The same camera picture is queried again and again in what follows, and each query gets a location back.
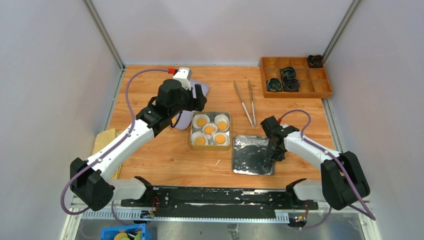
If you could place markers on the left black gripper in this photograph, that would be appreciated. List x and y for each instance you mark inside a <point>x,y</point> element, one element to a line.
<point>195,104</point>

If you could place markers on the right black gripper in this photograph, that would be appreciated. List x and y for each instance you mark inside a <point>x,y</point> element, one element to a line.
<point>278,156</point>

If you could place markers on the round yellow cookie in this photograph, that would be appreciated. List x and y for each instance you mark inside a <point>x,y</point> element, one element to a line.
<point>174,121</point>
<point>222,125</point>
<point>201,121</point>
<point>208,130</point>
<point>220,139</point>
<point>200,140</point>

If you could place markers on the silver square tin lid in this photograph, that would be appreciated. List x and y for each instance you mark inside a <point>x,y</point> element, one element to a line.
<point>249,156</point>

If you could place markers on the gold square cookie tin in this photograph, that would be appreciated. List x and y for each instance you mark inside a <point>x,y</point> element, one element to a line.
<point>210,146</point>

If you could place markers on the metal kitchen tongs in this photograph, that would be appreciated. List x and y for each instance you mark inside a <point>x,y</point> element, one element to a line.
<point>251,115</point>

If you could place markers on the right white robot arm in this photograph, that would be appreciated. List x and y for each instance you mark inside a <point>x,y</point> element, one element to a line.
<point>342,180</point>

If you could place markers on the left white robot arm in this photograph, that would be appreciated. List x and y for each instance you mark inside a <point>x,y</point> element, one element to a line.
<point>91,179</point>

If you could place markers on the white paper cup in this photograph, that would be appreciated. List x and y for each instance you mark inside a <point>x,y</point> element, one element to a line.
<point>222,117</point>
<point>195,117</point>
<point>210,136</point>
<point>196,134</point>
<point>227,138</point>

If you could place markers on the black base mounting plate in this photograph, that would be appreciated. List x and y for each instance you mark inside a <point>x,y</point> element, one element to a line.
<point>218,203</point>

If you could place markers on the dark rolled sock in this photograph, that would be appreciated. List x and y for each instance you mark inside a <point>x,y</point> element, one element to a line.
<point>288,73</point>
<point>274,85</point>
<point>315,61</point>
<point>290,85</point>

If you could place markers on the wooden compartment organizer box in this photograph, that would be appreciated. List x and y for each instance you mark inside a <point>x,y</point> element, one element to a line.
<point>314,82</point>

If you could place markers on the folded yellow cloth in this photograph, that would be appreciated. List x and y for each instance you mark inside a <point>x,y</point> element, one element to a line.
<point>104,138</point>

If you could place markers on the blue plastic bin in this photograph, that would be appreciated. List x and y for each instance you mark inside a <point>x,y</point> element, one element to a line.
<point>127,232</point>

